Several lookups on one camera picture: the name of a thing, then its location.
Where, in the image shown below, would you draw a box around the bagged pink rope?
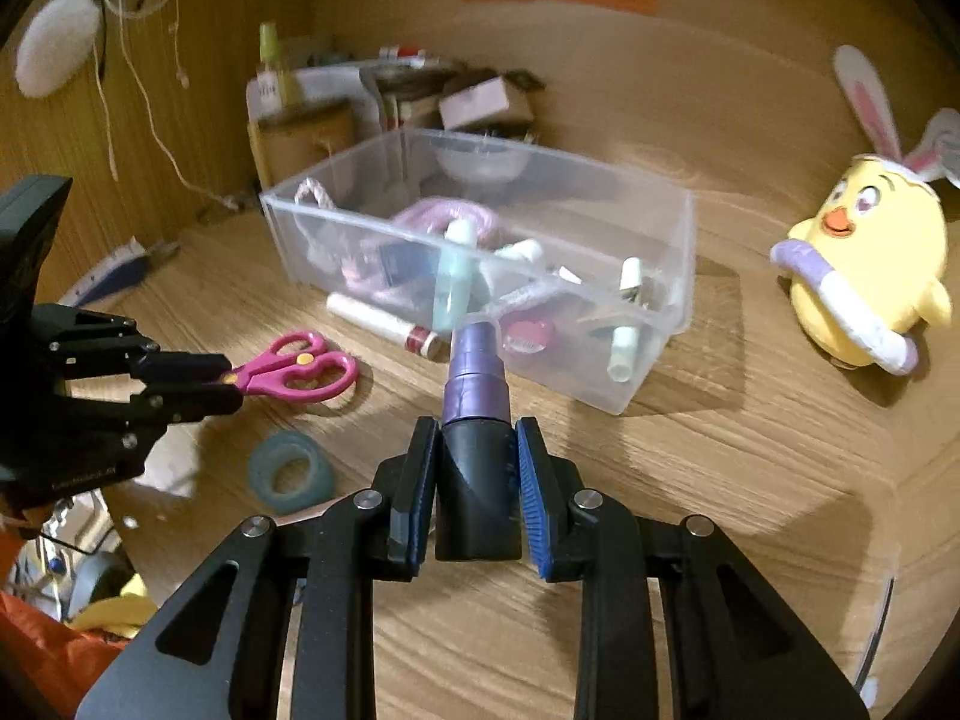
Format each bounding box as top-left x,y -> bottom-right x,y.
341,196 -> 502,301

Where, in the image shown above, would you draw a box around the white tube with red cap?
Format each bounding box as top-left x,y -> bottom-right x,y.
325,292 -> 441,358

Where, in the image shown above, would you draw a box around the teal tape roll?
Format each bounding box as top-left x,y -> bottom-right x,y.
247,430 -> 335,518

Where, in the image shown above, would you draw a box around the white green marker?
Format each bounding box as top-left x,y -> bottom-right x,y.
608,256 -> 646,384

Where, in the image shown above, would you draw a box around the white cable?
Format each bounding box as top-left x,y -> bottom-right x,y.
97,0 -> 242,212

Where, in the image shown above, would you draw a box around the clear small bowl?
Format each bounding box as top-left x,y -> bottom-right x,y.
434,144 -> 527,182

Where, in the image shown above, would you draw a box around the blue white card package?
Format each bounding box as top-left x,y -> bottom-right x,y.
58,235 -> 179,309

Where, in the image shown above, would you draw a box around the white braided hair band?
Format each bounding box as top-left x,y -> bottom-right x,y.
294,178 -> 340,212

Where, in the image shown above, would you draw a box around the brown ceramic mug with lid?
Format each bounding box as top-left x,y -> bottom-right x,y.
256,100 -> 359,190

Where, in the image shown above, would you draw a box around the yellow chick plush toy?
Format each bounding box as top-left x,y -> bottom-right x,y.
769,44 -> 960,377

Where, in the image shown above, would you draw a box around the white pink small box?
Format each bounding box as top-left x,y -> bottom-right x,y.
438,76 -> 536,134

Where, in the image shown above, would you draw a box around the pink scissors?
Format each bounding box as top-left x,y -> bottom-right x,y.
223,330 -> 359,403

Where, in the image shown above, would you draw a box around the white crumpled tissue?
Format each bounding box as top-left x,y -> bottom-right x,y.
141,426 -> 197,497

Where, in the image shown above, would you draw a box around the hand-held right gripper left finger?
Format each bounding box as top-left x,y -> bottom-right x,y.
75,416 -> 441,720

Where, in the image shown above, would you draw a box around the red round case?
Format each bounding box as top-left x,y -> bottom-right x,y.
500,313 -> 557,355

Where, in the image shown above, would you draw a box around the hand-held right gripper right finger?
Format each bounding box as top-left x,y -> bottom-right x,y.
516,416 -> 872,720

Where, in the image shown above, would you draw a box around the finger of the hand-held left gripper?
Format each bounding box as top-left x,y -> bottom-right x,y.
130,351 -> 234,384
137,383 -> 245,425

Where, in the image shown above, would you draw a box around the clear plastic storage bin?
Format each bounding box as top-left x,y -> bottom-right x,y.
259,127 -> 696,416

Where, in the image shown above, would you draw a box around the light teal tube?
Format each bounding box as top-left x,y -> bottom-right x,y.
433,218 -> 479,332

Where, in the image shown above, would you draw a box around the white fluffy plush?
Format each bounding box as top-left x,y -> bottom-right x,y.
14,0 -> 104,99

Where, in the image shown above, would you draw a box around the orange cloth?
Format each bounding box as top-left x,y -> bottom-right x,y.
0,591 -> 130,720

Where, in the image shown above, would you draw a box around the green spray bottle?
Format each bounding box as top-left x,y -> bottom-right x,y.
254,22 -> 291,119

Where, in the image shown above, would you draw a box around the purple bottle with black cap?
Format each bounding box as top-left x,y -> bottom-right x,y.
434,320 -> 524,563

